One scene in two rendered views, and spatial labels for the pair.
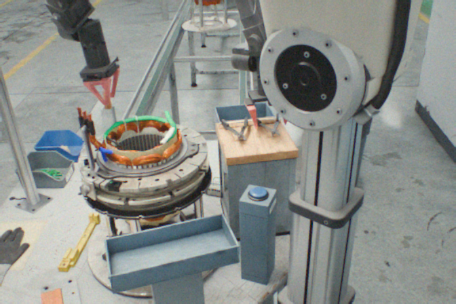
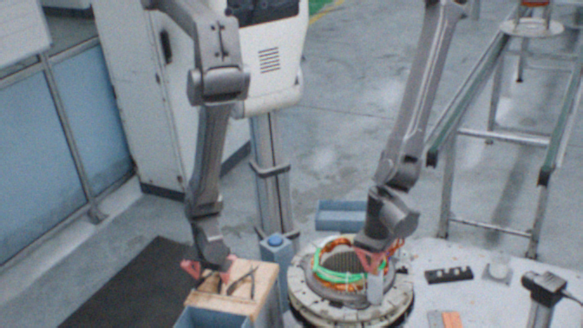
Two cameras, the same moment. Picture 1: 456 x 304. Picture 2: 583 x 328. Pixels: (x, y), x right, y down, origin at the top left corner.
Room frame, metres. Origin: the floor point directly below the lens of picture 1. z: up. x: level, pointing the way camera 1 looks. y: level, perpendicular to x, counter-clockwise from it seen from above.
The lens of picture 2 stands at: (2.01, 0.61, 2.05)
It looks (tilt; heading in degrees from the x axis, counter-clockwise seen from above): 35 degrees down; 209
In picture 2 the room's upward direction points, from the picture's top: 6 degrees counter-clockwise
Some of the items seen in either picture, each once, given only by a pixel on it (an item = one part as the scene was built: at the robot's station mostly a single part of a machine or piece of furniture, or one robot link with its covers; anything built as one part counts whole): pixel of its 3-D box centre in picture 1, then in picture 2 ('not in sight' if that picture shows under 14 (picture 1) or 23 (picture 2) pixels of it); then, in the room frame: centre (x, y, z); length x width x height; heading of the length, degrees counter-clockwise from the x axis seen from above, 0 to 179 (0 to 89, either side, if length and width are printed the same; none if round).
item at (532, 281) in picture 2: not in sight; (540, 286); (1.21, 0.64, 1.37); 0.06 x 0.04 x 0.04; 62
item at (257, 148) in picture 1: (254, 139); (233, 286); (1.10, -0.07, 1.05); 0.20 x 0.19 x 0.02; 8
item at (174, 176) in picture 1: (144, 153); (350, 272); (0.98, 0.21, 1.09); 0.32 x 0.32 x 0.01
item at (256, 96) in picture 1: (268, 85); (206, 246); (1.13, -0.11, 1.20); 0.10 x 0.07 x 0.07; 98
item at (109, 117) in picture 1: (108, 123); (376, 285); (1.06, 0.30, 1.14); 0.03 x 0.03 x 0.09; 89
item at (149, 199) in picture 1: (150, 198); not in sight; (0.84, 0.18, 1.06); 0.09 x 0.04 x 0.01; 89
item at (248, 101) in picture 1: (259, 112); (219, 269); (1.12, -0.09, 1.12); 0.07 x 0.07 x 0.09; 8
